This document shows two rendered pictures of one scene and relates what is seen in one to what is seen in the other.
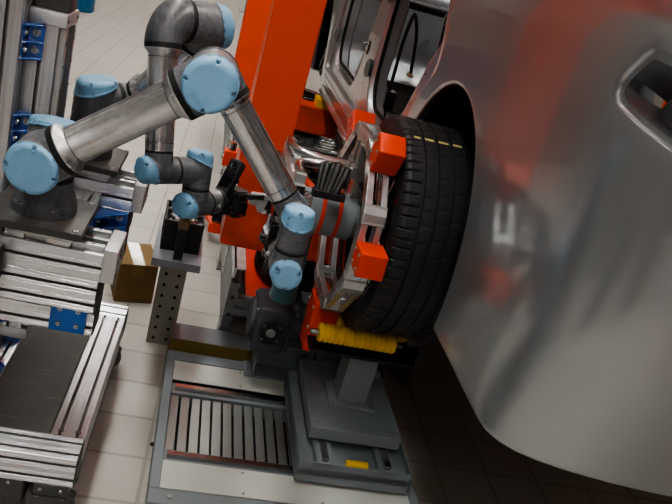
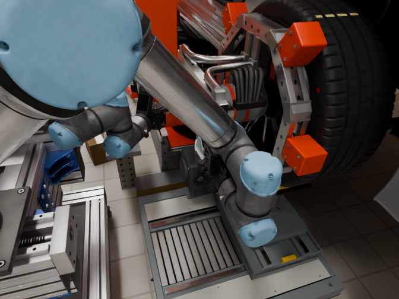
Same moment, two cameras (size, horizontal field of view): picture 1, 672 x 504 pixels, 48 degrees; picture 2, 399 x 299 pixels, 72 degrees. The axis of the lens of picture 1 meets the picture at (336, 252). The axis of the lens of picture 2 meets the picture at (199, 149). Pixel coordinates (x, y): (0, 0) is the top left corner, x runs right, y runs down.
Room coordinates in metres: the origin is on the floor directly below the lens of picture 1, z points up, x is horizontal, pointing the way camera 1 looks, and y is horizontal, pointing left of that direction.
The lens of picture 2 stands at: (1.31, 0.26, 1.33)
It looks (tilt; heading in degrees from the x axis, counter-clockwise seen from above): 39 degrees down; 354
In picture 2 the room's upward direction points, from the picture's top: 3 degrees clockwise
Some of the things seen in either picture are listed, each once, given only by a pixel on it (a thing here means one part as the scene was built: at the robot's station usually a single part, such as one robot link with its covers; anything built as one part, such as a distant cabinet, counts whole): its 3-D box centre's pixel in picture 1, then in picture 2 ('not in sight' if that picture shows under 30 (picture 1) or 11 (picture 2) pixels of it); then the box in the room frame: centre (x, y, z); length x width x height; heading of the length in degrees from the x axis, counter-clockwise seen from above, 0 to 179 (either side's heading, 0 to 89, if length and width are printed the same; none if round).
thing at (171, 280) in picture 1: (169, 290); (124, 158); (2.61, 0.58, 0.21); 0.10 x 0.10 x 0.42; 14
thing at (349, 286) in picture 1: (349, 217); (250, 101); (2.18, -0.01, 0.85); 0.54 x 0.07 x 0.54; 14
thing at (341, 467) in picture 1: (342, 427); (262, 222); (2.17, -0.19, 0.13); 0.50 x 0.36 x 0.10; 14
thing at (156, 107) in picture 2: (228, 201); (149, 118); (2.14, 0.35, 0.80); 0.12 x 0.08 x 0.09; 154
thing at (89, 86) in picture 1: (96, 98); not in sight; (2.17, 0.81, 0.98); 0.13 x 0.12 x 0.14; 138
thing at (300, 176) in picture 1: (330, 162); (237, 66); (2.05, 0.09, 1.03); 0.19 x 0.18 x 0.11; 104
